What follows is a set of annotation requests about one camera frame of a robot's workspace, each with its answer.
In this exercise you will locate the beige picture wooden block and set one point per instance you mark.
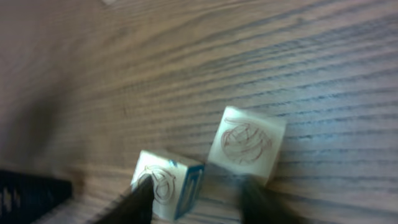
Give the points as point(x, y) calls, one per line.
point(248, 143)

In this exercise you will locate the blue edged wooden block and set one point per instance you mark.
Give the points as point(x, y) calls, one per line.
point(177, 181)

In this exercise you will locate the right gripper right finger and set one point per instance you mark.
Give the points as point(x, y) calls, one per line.
point(259, 205)

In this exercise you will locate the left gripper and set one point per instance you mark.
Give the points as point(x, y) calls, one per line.
point(26, 198)

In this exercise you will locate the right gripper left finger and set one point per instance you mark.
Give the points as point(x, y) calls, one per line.
point(134, 208)

